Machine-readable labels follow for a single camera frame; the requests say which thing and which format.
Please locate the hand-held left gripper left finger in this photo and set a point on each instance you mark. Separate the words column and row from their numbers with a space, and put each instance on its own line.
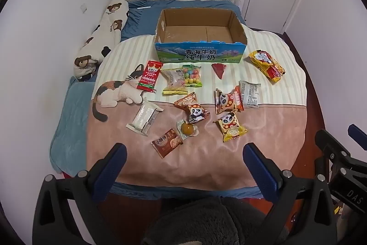
column 110, row 167

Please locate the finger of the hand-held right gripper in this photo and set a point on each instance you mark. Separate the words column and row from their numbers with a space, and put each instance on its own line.
column 357, row 134
column 325, row 139

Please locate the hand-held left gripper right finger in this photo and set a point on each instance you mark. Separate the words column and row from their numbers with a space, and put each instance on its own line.
column 259, row 167

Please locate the yellow cracker packet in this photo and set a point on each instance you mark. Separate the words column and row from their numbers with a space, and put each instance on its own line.
column 173, row 80

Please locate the cardboard milk box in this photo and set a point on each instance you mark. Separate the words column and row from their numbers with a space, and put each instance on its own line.
column 197, row 29

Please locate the yellow panda snack packet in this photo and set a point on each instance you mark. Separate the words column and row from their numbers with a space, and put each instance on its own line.
column 230, row 126

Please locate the light blue blanket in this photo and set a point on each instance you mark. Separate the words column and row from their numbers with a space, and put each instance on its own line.
column 68, row 124

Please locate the white wafer packet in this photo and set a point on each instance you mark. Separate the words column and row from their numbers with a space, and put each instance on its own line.
column 143, row 117

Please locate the brown biscuit packet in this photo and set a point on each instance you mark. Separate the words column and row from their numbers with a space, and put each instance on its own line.
column 167, row 144

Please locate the cat printed blanket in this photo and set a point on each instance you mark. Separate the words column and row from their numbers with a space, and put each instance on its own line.
column 195, row 164

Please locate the grey and white snack packet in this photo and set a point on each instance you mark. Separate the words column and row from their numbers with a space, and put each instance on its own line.
column 250, row 93

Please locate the orange panda snack packet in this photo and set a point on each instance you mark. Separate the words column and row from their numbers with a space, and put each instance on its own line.
column 225, row 100

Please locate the clear packet with brown egg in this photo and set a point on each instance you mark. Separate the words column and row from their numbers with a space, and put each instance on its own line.
column 187, row 129

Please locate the dark panda snack packet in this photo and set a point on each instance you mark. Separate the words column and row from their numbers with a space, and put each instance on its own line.
column 197, row 114

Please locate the yellow and red noodle packet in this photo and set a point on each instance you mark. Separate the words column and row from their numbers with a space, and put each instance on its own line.
column 266, row 65

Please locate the red spicy strip packet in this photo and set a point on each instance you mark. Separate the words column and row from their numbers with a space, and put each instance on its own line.
column 147, row 76

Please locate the brown patterned snack packet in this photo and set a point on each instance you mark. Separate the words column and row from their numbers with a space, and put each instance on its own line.
column 185, row 100

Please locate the red triangular packet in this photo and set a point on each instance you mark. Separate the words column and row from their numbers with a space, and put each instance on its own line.
column 219, row 69

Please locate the colourful candy ball bag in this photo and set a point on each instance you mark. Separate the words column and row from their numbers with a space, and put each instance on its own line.
column 192, row 75

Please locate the bear print pillow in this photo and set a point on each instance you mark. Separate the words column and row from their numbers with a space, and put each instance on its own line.
column 106, row 29

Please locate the small white stick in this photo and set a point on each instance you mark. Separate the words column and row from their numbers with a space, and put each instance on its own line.
column 143, row 7

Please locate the white wall socket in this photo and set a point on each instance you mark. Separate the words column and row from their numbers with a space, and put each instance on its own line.
column 83, row 8

